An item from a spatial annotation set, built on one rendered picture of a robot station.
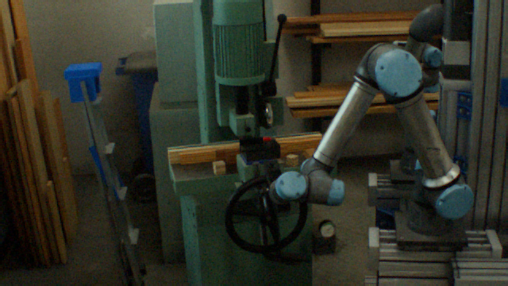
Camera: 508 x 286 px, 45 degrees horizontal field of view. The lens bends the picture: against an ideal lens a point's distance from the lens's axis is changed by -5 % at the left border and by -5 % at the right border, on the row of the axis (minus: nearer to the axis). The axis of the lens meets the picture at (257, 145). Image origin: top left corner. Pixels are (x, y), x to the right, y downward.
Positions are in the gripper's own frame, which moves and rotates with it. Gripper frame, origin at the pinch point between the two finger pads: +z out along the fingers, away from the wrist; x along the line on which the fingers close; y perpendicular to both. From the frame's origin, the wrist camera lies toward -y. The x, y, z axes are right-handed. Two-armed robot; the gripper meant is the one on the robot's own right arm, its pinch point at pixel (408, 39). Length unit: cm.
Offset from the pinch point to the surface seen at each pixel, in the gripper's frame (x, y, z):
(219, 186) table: -96, 25, -69
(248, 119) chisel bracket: -81, 7, -56
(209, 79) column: -92, -6, -34
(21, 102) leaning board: -192, 2, 39
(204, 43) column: -92, -20, -35
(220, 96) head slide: -89, -1, -43
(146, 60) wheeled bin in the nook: -132, 10, 122
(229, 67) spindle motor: -84, -14, -59
